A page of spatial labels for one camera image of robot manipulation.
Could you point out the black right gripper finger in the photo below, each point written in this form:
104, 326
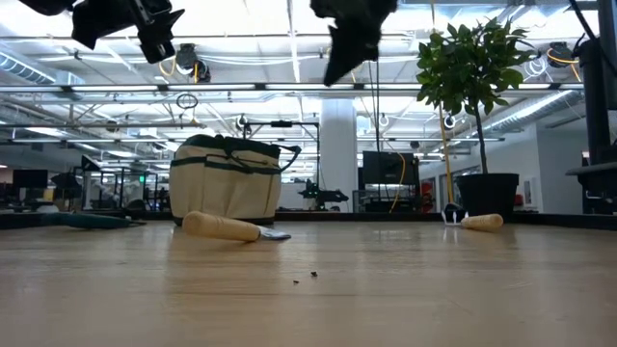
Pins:
352, 53

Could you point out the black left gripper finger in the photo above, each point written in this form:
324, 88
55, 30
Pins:
103, 24

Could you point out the beige green gardening bag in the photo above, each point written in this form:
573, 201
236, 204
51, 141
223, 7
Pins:
224, 183

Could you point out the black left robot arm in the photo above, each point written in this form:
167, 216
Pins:
45, 5

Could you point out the black robot arm on stand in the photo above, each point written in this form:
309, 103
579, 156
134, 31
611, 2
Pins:
323, 195

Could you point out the black monitor on cart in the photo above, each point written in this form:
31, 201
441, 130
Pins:
388, 168

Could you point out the small black monitor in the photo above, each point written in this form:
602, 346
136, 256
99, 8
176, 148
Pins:
30, 179

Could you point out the green potted plant black pot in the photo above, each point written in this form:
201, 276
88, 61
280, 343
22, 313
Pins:
487, 193

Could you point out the grey desk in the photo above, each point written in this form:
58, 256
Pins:
593, 168

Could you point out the black metal station frame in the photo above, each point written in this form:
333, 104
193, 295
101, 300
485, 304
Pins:
282, 124

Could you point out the black aluminium table frame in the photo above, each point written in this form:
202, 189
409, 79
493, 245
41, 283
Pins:
337, 217

